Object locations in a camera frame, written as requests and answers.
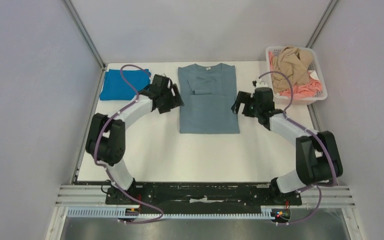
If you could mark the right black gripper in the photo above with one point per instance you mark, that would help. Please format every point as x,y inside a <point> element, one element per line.
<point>245,105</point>

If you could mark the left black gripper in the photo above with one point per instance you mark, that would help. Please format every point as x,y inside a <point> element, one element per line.
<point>177,98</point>

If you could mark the grey-blue t-shirt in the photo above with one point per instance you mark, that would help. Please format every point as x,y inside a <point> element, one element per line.
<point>208,93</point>

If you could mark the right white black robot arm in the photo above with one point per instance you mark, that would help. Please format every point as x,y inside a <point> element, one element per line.
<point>317,159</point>

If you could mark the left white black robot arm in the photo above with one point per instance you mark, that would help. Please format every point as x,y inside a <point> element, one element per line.
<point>106,139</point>

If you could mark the beige t-shirt in basket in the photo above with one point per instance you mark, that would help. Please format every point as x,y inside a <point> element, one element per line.
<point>290,66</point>

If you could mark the folded bright blue t-shirt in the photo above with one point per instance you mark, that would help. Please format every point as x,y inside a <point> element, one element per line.
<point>116,89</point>

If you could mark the white plastic laundry basket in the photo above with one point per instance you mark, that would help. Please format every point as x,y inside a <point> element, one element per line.
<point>306,101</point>

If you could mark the pink t-shirt in basket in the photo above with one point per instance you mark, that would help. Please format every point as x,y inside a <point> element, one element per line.
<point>309,90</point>

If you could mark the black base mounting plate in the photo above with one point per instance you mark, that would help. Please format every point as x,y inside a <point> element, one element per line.
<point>254,193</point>

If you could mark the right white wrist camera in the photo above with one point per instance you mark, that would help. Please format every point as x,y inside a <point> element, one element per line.
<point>259,83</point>

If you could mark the right aluminium corner post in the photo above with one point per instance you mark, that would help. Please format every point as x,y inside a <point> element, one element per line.
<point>331,6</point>

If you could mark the aluminium corner post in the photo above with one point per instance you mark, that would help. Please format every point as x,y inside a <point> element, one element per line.
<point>84,32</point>
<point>331,6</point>

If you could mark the white slotted cable duct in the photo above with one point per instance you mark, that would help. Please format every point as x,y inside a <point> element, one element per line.
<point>130,214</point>

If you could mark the left aluminium corner post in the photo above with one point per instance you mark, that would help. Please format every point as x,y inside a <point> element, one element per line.
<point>84,32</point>

